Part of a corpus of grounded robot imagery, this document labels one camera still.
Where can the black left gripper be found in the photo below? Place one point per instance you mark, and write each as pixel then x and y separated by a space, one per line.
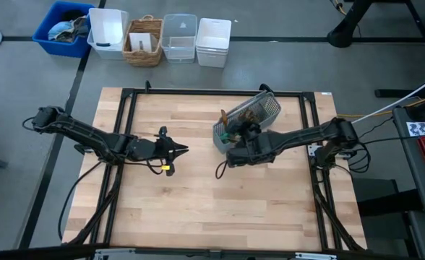
pixel 163 150

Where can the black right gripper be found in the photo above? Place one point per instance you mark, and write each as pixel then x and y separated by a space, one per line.
pixel 252 137

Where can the grey mesh cutlery caddy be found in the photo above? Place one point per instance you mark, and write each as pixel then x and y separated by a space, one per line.
pixel 270 106

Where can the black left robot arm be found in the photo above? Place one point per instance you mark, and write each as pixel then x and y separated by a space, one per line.
pixel 89 135

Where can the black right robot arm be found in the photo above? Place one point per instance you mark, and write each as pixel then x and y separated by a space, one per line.
pixel 299 137

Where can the wicker basket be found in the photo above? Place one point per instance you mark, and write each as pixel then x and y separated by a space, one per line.
pixel 142 59

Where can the white ribbed plastic bin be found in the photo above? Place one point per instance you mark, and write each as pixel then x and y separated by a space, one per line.
pixel 212 36

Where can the clear plastic bin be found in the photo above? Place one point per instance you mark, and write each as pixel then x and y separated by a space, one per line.
pixel 179 36

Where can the white card box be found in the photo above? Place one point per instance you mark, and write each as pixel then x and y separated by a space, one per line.
pixel 140 40

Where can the black tripod stand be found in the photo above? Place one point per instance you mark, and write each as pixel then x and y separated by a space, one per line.
pixel 342 36

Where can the dark clothing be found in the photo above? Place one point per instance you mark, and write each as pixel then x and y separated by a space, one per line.
pixel 79 29

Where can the blue plastic bin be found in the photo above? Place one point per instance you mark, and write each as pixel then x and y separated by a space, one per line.
pixel 53 48

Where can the black floor bar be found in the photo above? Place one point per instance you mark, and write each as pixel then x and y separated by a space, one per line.
pixel 397 92

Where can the pale blue garment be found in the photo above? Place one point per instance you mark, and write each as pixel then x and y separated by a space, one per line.
pixel 59 29

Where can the white printed label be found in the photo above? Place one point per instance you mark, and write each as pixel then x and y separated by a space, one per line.
pixel 424 129

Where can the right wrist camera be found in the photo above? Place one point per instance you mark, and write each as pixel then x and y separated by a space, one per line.
pixel 240 158

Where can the black aluminium table frame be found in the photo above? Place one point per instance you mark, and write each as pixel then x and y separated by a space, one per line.
pixel 216 92

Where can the black frame clamp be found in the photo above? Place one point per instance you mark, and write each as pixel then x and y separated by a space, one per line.
pixel 147 86
pixel 266 87

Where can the silver metal bracket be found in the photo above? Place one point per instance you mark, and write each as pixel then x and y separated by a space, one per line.
pixel 115 254
pixel 315 256

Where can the black furniture frame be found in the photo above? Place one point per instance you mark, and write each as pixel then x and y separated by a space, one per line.
pixel 389 206

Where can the black rig rail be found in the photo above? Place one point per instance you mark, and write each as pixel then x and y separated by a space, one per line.
pixel 35 251

